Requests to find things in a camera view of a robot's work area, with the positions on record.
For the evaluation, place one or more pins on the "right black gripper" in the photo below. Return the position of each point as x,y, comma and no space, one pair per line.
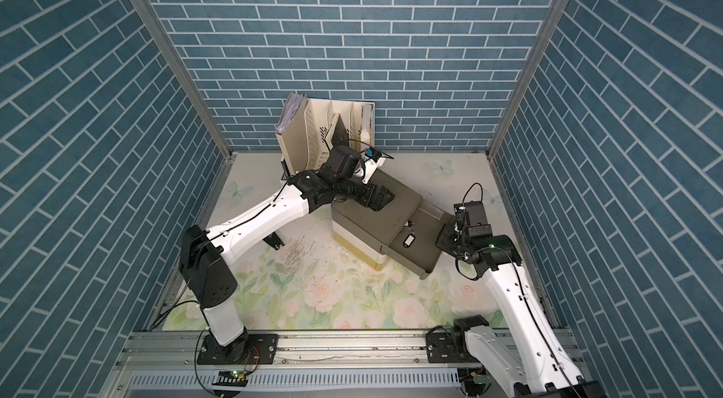
441,238

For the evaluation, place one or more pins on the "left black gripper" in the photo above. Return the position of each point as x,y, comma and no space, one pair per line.
377,203

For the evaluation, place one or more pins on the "olive drawer cabinet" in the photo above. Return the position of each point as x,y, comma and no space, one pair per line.
376,237

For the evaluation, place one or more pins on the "olive top drawer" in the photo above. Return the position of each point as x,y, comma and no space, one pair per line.
425,223

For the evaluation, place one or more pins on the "black key fob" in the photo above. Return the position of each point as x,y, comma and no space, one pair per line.
409,240

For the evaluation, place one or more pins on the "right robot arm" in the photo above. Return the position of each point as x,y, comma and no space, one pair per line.
540,367

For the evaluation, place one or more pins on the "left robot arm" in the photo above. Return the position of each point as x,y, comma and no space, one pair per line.
208,254

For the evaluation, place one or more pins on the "black framed tablet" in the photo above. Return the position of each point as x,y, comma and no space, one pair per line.
336,134

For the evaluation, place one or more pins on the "white file organizer rack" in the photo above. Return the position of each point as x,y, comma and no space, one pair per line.
302,145

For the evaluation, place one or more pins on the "floral table mat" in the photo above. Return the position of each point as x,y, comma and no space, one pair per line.
314,282

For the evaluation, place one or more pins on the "purple paper folder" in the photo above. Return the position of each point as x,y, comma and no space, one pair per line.
296,102

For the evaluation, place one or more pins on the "right green circuit board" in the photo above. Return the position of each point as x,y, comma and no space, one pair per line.
474,382

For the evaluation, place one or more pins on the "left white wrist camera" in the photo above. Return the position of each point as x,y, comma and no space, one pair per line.
373,159

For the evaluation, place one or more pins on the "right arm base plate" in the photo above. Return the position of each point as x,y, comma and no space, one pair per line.
446,346

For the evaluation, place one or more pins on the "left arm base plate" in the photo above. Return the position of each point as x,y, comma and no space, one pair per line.
250,348

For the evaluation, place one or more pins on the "aluminium mounting rail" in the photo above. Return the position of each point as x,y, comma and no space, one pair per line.
333,363

